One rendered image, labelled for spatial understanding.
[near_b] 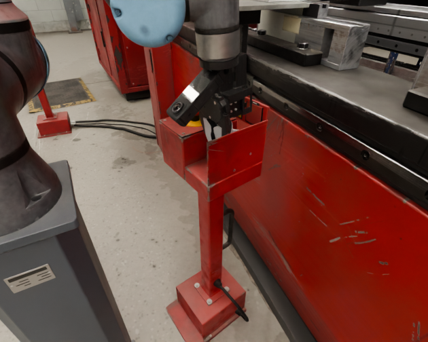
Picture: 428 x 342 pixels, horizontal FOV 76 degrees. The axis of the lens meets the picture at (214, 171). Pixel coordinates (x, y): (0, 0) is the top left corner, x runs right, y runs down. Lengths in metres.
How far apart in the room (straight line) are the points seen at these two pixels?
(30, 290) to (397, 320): 0.64
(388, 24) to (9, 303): 1.06
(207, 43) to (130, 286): 1.04
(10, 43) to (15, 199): 0.22
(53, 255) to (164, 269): 0.85
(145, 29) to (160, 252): 1.15
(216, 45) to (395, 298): 0.55
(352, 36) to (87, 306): 0.78
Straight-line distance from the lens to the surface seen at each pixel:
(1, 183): 0.45
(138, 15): 0.32
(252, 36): 0.96
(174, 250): 1.36
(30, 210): 0.46
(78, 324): 0.65
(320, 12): 0.83
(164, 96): 1.74
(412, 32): 0.95
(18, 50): 0.52
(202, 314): 1.05
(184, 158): 0.62
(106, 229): 1.53
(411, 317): 0.64
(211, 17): 0.48
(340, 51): 0.75
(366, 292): 0.69
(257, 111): 0.61
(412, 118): 0.54
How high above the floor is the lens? 1.06
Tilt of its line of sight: 36 degrees down
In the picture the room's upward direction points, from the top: straight up
